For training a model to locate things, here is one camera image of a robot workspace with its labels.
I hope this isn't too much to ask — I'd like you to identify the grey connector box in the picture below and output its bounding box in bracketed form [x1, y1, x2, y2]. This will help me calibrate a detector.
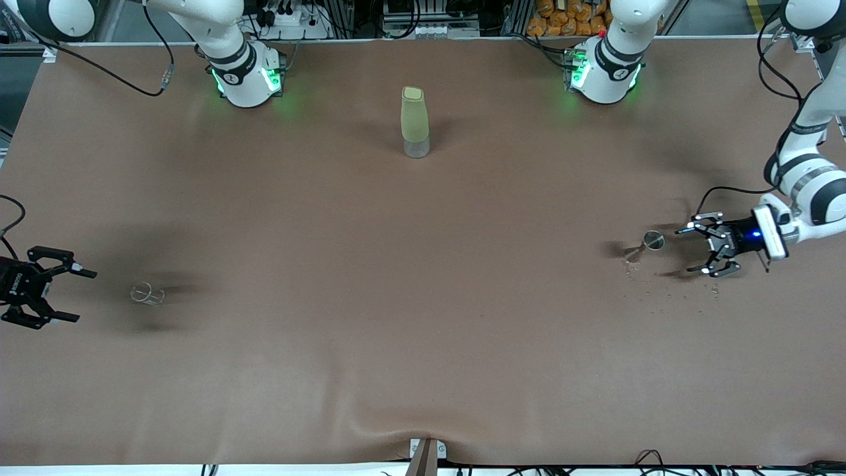
[382, 19, 481, 39]

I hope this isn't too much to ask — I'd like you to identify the black cable loop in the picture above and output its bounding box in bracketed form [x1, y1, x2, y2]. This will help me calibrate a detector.
[633, 450, 670, 476]

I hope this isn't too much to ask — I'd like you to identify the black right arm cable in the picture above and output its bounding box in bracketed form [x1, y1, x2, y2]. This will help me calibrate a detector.
[0, 0, 174, 260]

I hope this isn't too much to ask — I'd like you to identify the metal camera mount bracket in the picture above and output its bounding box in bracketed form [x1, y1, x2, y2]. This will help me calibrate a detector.
[404, 438, 448, 476]

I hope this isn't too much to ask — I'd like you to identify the steel double jigger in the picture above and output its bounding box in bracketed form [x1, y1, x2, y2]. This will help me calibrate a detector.
[625, 230, 666, 264]

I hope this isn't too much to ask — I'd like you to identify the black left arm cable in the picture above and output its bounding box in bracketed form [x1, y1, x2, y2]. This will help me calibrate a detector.
[697, 7, 807, 272]

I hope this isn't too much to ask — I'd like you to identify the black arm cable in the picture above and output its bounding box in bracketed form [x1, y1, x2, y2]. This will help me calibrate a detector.
[0, 0, 174, 260]
[697, 7, 807, 272]

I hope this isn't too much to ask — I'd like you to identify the tall green shaker bottle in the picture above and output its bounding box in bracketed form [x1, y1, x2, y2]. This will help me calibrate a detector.
[401, 86, 431, 159]

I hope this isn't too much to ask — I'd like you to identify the orange bags pile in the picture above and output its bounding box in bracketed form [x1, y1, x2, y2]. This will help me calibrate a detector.
[527, 0, 612, 38]

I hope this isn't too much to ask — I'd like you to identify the white power strip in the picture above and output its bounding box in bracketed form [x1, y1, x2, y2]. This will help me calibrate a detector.
[254, 7, 331, 40]

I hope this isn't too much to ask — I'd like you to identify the clear glass measuring beaker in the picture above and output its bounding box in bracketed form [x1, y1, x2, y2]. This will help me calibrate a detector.
[130, 282, 166, 306]

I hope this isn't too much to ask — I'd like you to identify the brown table mat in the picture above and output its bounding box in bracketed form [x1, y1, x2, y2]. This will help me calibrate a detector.
[0, 36, 846, 467]

